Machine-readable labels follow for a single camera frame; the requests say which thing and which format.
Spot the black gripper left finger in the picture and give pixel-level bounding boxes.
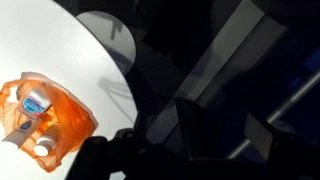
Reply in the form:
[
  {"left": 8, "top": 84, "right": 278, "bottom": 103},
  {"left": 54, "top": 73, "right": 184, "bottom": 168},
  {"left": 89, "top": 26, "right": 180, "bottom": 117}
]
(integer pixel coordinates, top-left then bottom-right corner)
[{"left": 66, "top": 110, "right": 188, "bottom": 180}]

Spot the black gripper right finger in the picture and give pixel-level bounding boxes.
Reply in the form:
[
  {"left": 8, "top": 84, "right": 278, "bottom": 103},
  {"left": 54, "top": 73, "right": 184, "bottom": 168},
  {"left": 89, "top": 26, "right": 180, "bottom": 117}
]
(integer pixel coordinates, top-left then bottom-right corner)
[{"left": 244, "top": 112, "right": 320, "bottom": 180}]

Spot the orange plastic bag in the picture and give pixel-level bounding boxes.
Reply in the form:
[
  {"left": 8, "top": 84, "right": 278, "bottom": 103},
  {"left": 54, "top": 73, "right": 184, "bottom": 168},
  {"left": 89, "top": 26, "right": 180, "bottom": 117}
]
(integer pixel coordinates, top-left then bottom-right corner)
[{"left": 0, "top": 71, "right": 99, "bottom": 173}]

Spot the orange pill bottle white lid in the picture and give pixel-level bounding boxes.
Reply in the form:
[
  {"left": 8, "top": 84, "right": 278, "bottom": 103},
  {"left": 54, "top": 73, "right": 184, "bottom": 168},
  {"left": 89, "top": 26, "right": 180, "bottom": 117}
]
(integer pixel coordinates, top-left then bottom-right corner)
[{"left": 33, "top": 124, "right": 63, "bottom": 158}]

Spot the grey flat metal beam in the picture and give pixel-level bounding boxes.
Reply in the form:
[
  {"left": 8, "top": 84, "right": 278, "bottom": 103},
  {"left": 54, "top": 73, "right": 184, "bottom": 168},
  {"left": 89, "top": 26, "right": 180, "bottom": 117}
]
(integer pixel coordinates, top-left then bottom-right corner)
[{"left": 145, "top": 0, "right": 288, "bottom": 145}]

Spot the cream tube blue logo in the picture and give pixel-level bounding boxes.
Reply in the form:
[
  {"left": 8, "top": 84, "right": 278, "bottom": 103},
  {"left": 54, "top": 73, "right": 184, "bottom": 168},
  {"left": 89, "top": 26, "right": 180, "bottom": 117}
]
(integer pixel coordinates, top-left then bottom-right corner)
[{"left": 0, "top": 114, "right": 41, "bottom": 149}]

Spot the white jar blue label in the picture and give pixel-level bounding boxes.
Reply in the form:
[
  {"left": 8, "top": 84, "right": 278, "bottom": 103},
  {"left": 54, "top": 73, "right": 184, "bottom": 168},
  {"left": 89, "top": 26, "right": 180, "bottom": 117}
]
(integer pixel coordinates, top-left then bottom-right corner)
[{"left": 18, "top": 87, "right": 53, "bottom": 120}]

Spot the grey round disc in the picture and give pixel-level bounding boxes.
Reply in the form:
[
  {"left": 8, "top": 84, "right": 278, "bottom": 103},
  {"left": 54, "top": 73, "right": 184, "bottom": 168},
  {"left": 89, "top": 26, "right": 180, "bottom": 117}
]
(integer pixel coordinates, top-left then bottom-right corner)
[{"left": 75, "top": 10, "right": 138, "bottom": 75}]

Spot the grey metal rail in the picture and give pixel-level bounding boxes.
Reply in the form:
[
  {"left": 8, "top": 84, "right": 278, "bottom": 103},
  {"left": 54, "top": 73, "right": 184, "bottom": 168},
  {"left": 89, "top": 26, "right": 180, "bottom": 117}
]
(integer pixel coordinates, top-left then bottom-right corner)
[{"left": 227, "top": 70, "right": 320, "bottom": 160}]

